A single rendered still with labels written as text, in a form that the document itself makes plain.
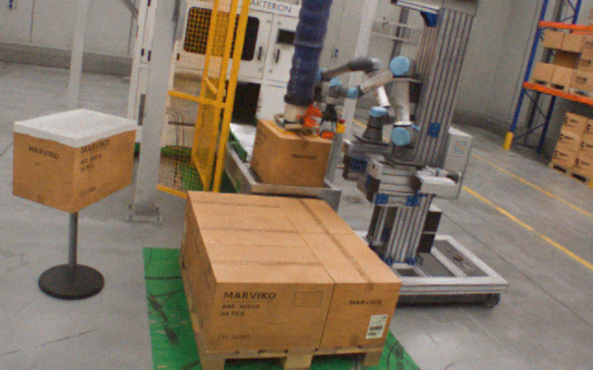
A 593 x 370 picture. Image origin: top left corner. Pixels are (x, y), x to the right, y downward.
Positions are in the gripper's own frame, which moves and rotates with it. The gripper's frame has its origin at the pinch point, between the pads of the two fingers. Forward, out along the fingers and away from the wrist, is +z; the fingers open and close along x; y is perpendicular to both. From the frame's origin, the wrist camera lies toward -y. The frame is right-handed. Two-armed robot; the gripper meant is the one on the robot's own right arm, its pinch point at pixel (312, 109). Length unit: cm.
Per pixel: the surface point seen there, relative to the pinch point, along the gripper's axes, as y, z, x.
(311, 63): 40, -40, -25
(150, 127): -9, 31, -129
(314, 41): 41, -57, -27
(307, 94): 41, -18, -24
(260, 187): 64, 49, -55
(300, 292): 188, 58, -68
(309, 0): 38, -85, -35
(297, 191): 65, 50, -27
